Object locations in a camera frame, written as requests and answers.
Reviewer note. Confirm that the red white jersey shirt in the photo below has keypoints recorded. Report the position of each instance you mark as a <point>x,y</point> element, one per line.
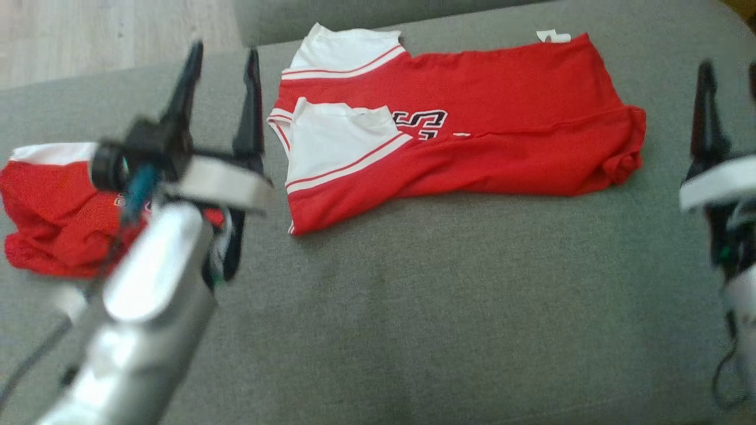
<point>502,118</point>

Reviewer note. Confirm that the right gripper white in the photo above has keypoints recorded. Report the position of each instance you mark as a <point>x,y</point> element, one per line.
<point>726,183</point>

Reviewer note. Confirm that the grey fabric sofa seat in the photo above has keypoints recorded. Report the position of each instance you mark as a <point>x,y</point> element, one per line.
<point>443,307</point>

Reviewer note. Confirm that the red white-striped shorts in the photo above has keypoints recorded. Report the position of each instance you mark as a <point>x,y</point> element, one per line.
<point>53,218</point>

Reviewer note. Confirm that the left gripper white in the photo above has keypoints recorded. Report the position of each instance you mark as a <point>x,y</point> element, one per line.
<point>224,183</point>

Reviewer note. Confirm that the grey fabric sofa cushion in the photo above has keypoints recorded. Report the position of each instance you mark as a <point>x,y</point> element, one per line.
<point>283,18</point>

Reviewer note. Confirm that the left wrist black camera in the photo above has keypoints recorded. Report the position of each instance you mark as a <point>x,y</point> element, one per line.
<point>109,168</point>

